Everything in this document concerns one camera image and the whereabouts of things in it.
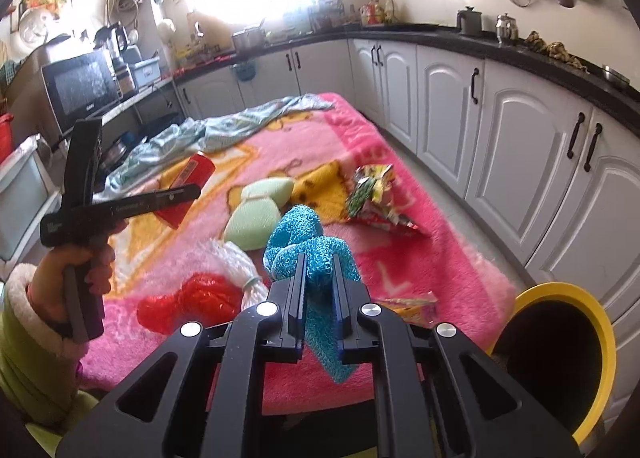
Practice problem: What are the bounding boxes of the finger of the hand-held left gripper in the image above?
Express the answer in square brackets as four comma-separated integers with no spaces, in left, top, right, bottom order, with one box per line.
[127,182,202,220]

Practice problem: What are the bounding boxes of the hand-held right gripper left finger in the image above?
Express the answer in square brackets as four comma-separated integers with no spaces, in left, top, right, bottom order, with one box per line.
[56,252,307,458]

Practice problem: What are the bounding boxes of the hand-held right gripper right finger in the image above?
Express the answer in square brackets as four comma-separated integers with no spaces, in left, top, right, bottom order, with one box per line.
[332,254,583,458]

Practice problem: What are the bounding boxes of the red packet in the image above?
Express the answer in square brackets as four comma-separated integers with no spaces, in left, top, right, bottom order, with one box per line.
[156,151,217,229]

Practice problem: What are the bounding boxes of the blue mesh scrubbing cloth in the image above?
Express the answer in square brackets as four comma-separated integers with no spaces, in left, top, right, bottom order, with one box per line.
[262,205,362,385]

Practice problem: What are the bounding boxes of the yellow trash bin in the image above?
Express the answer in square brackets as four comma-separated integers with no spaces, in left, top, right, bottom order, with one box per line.
[487,282,617,449]

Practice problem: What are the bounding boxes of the person's left hand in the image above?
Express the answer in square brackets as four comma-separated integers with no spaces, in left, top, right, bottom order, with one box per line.
[27,219,130,326]

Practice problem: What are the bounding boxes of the white storage box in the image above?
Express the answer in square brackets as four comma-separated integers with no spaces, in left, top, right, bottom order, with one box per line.
[0,135,63,264]

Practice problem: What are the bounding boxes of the black microwave oven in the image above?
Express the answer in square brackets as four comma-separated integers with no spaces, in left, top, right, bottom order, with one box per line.
[15,44,123,139]

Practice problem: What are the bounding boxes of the small colourful wrapper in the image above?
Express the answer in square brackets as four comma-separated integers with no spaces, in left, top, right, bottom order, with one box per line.
[372,292,440,329]

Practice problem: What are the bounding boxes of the green bow-shaped sponge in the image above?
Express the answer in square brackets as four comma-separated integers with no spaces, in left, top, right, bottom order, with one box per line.
[222,177,296,252]

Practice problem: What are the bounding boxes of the red bucket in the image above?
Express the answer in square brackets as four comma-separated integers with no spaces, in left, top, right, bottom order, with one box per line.
[0,113,15,164]

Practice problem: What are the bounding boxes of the light blue cloth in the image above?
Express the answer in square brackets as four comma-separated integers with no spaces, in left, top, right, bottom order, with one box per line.
[102,94,337,199]

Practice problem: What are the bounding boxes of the crumpled colourful foil wrapper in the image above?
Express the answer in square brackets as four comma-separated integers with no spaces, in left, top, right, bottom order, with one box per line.
[342,164,432,237]

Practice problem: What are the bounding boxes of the red plastic bag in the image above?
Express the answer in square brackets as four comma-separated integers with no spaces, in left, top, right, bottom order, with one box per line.
[136,272,243,334]

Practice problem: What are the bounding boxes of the black electric kettle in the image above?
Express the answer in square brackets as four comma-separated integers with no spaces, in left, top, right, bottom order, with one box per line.
[95,23,130,56]

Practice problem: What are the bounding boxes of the white round fan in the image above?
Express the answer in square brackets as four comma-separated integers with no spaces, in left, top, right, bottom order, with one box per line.
[10,6,51,55]

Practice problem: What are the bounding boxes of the pink printed blanket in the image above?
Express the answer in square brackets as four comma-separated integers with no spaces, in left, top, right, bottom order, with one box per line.
[77,92,518,416]

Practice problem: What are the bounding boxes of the steel cooking pot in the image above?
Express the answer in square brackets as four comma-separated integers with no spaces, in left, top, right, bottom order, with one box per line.
[231,26,266,52]

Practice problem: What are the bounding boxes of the white kitchen cabinets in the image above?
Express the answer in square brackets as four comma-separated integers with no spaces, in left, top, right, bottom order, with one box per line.
[175,36,640,404]

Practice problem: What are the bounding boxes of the group of condiment bottles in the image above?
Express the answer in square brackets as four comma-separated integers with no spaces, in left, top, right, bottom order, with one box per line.
[307,0,401,29]

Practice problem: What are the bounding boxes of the black metal kettle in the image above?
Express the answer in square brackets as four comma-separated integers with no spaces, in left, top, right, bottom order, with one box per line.
[456,7,483,36]

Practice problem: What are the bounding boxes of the steel kettle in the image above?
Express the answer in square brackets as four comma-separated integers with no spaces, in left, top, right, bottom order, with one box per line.
[495,13,518,44]

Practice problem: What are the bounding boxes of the crumpled brown rags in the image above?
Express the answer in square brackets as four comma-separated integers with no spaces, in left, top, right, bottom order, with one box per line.
[525,31,588,70]

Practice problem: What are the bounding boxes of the steel bowl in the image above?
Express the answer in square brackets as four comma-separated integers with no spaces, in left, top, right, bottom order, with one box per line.
[602,65,632,92]

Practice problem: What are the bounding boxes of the wall picture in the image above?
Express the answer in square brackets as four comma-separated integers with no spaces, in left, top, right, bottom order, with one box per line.
[19,0,68,22]

